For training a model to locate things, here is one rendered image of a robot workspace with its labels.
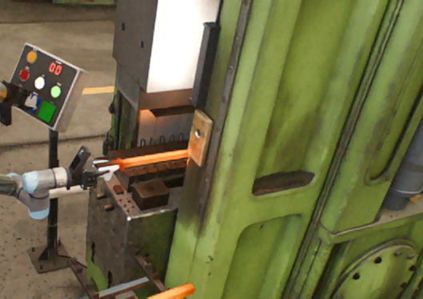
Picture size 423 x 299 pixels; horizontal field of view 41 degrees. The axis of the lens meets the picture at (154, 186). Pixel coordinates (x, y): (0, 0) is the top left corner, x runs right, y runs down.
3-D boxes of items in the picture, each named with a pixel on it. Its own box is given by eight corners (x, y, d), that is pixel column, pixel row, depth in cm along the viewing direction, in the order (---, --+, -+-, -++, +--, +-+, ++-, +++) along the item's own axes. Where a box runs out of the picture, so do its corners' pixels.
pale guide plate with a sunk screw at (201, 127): (199, 166, 186) (208, 122, 176) (186, 153, 192) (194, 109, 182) (205, 165, 187) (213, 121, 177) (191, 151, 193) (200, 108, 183)
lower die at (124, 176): (127, 193, 214) (129, 174, 209) (107, 164, 228) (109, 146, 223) (218, 175, 232) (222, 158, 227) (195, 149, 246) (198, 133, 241)
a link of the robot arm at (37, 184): (21, 187, 205) (21, 168, 200) (49, 182, 210) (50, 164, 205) (26, 200, 200) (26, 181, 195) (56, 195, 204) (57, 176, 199)
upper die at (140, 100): (137, 111, 194) (140, 86, 188) (114, 85, 208) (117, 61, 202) (237, 99, 212) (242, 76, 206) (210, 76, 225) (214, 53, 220)
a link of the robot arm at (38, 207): (34, 201, 217) (34, 178, 211) (53, 215, 212) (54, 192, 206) (17, 209, 212) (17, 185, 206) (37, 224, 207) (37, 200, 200)
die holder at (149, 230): (117, 302, 228) (128, 218, 202) (85, 243, 254) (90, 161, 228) (231, 271, 251) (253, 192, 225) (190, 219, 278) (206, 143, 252)
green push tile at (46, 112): (48, 123, 237) (55, 107, 235) (37, 116, 240) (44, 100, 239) (51, 123, 238) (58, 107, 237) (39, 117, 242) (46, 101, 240)
